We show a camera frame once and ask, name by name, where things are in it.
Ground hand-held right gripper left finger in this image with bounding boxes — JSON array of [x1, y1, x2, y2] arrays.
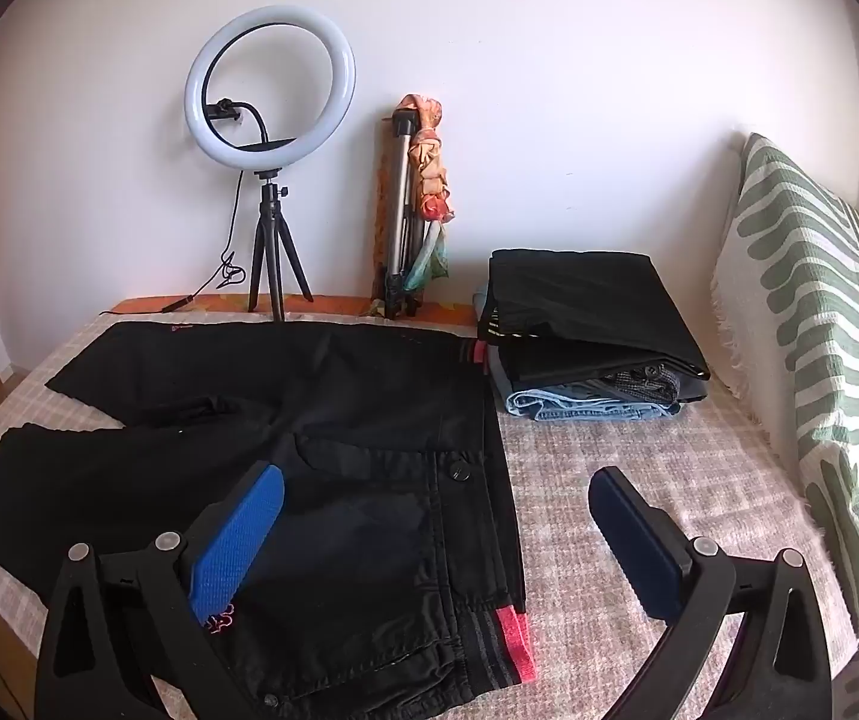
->
[[34, 463, 286, 720]]

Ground folded grey checked garment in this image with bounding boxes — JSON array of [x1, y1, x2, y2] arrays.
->
[[602, 364, 681, 402]]

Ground folded blue jeans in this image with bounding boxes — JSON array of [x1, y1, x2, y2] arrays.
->
[[506, 382, 681, 421]]

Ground plaid blanket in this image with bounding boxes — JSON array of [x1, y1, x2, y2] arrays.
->
[[0, 307, 859, 720]]

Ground black ring light cable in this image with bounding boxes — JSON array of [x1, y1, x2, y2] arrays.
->
[[100, 169, 247, 316]]

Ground small black tripod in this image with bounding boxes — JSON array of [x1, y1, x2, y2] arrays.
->
[[247, 169, 316, 323]]

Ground stack of folded clothes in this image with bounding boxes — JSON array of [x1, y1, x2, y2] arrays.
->
[[476, 247, 711, 383]]

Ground black pants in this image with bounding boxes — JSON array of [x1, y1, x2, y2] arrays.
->
[[0, 319, 539, 720]]

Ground colourful patterned scarf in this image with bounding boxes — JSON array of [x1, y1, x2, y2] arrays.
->
[[398, 94, 455, 293]]

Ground white ring light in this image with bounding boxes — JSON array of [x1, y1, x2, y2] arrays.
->
[[184, 6, 357, 170]]

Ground orange patterned sheet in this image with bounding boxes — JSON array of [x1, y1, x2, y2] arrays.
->
[[110, 292, 479, 331]]

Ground green striped pillow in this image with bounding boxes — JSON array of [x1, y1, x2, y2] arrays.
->
[[710, 133, 859, 720]]

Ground folded silver tripod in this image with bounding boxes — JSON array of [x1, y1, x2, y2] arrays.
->
[[370, 111, 438, 316]]

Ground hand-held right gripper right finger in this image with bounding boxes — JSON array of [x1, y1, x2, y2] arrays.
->
[[587, 466, 834, 720]]

